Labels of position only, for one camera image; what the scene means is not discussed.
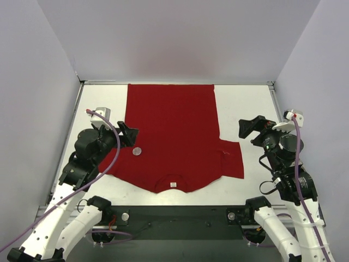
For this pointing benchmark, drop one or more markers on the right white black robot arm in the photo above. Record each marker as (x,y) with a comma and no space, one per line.
(282,146)

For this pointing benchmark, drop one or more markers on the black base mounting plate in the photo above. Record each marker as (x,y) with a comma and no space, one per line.
(122,223)

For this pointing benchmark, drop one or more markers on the red t-shirt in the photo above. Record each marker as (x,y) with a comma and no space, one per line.
(179,138)

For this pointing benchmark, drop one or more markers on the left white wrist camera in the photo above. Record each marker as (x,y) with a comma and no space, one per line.
(98,117)

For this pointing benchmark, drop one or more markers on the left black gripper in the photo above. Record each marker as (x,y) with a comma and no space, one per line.
(121,133)

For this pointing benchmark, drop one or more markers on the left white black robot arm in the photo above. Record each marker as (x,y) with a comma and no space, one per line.
(53,237)

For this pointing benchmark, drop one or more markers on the aluminium frame rail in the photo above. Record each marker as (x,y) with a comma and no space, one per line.
(296,216)

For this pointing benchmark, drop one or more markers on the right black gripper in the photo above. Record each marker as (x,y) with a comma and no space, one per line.
(262,130)

